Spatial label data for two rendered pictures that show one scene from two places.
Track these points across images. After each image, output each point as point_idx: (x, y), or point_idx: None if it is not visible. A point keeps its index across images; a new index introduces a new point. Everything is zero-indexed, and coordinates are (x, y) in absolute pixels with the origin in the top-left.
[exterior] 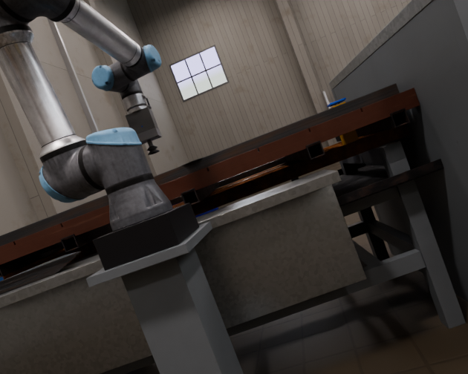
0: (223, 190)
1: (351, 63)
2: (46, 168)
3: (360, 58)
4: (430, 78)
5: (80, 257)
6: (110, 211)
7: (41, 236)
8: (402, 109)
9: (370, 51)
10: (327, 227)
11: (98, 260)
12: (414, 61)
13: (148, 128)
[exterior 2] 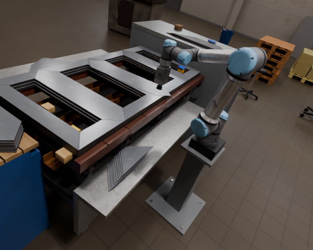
0: None
1: (169, 38)
2: (211, 127)
3: (179, 43)
4: (215, 80)
5: None
6: (212, 140)
7: (120, 138)
8: (201, 82)
9: (190, 48)
10: None
11: (165, 150)
12: (213, 71)
13: (167, 78)
